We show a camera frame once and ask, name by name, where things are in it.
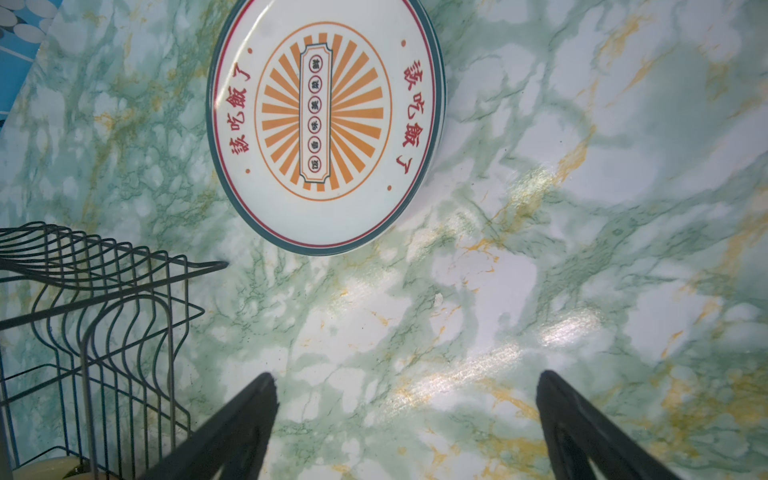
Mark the white plate orange sunburst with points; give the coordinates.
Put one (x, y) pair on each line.
(323, 117)

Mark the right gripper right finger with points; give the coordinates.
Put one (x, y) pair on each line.
(580, 438)

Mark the cream small plate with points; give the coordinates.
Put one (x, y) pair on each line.
(58, 468)

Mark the black wire dish rack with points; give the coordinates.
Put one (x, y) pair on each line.
(91, 330)

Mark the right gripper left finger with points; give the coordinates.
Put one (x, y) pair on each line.
(232, 444)

